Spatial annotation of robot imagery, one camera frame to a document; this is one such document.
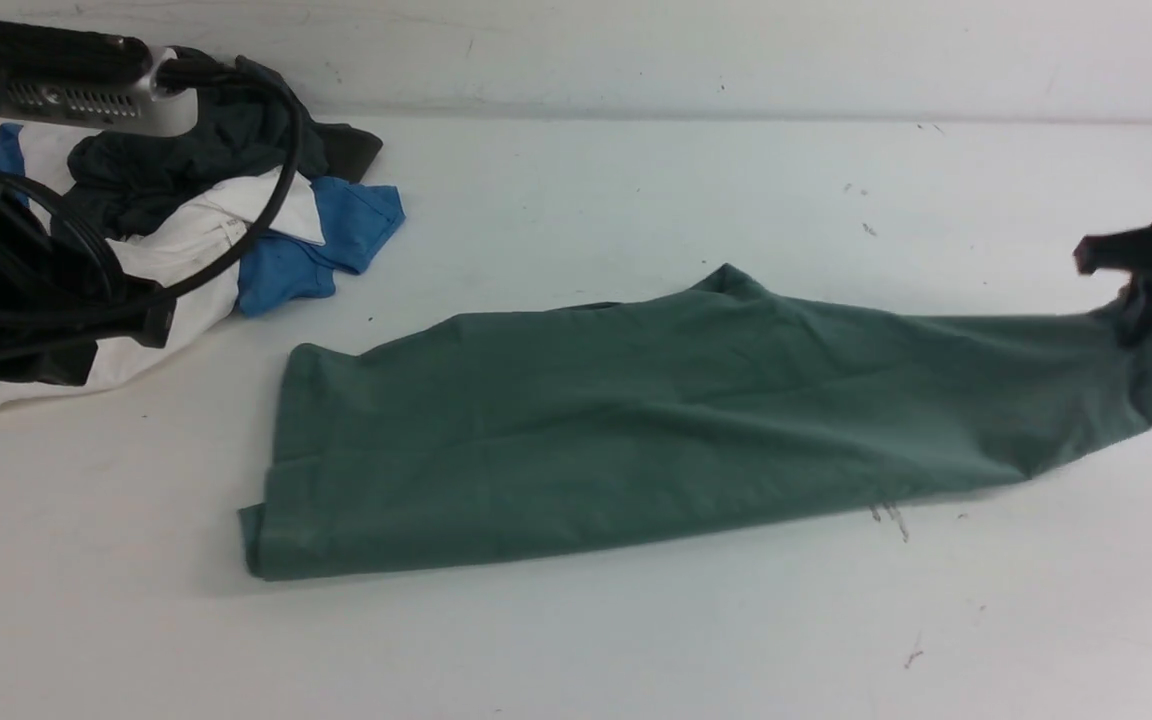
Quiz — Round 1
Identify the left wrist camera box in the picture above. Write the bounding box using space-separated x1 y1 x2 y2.
0 20 198 137

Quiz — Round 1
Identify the white garment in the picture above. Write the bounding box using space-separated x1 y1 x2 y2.
0 120 280 407

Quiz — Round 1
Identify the green long sleeve shirt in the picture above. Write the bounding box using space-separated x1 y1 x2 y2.
238 265 1152 582

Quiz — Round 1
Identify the black left camera cable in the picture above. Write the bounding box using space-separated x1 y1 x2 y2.
0 60 305 326

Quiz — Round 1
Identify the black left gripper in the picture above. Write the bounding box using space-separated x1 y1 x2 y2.
0 200 177 387

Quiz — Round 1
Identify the dark grey garment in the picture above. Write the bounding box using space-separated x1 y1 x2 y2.
63 85 384 240

